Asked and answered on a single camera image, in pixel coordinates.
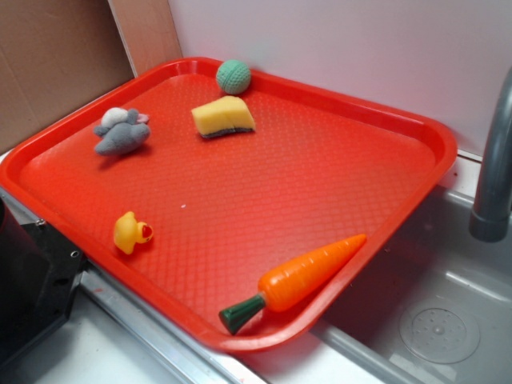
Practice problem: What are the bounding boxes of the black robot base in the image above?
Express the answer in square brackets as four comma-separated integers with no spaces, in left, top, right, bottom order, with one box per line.
[1,202,85,368]

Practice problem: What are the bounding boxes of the gray plush animal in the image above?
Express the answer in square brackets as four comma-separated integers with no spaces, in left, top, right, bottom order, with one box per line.
[94,107,151,156]

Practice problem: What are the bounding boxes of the yellow sponge piece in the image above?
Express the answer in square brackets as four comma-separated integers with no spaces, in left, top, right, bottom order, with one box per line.
[191,96,255,138]

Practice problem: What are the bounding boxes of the orange plastic carrot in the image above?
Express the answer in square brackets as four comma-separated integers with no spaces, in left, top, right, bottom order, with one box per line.
[218,234,367,334]

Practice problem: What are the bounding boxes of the green textured ball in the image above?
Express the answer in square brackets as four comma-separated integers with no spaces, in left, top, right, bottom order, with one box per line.
[216,59,252,95]

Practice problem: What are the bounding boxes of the yellow rubber duck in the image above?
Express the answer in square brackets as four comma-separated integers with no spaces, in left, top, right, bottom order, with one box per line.
[114,211,154,254]

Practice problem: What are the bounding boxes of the gray toy sink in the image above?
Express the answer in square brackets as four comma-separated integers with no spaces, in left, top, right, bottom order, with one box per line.
[1,152,511,383]

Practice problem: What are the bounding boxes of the gray faucet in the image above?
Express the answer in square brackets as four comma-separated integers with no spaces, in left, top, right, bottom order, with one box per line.
[469,72,511,242]

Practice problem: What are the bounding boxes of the brown cardboard panel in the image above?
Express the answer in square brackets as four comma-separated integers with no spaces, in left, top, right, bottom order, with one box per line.
[1,1,182,153]

